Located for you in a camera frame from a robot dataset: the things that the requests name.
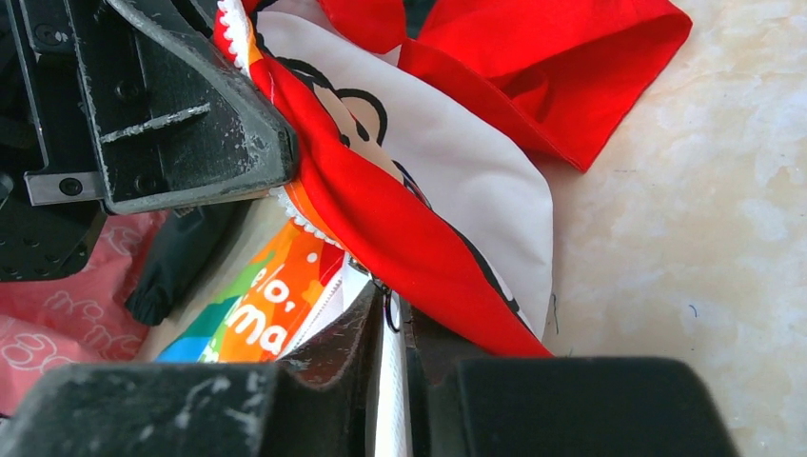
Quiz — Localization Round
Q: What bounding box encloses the red white cartoon jacket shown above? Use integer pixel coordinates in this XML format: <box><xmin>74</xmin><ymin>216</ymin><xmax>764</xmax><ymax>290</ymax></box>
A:
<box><xmin>157</xmin><ymin>1</ymin><xmax>692</xmax><ymax>456</ymax></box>

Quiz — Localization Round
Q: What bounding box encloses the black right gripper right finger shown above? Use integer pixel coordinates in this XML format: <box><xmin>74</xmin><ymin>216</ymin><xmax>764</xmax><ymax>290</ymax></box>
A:
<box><xmin>402</xmin><ymin>303</ymin><xmax>738</xmax><ymax>456</ymax></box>

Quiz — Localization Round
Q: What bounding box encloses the dark grey jacket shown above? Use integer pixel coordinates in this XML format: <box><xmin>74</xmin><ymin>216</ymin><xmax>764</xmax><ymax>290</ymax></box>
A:
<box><xmin>125</xmin><ymin>202</ymin><xmax>249</xmax><ymax>327</ymax></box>

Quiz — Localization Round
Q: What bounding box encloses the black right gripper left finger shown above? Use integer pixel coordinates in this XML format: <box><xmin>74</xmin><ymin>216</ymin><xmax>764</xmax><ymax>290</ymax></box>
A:
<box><xmin>1</xmin><ymin>285</ymin><xmax>382</xmax><ymax>456</ymax></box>

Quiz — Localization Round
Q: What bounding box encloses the pink patterned garment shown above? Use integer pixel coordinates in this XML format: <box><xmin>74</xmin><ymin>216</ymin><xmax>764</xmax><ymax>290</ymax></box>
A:
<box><xmin>1</xmin><ymin>212</ymin><xmax>167</xmax><ymax>416</ymax></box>

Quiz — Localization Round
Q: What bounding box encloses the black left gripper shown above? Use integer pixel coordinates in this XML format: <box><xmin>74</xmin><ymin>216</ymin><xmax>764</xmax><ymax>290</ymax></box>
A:
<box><xmin>1</xmin><ymin>1</ymin><xmax>298</xmax><ymax>283</ymax></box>

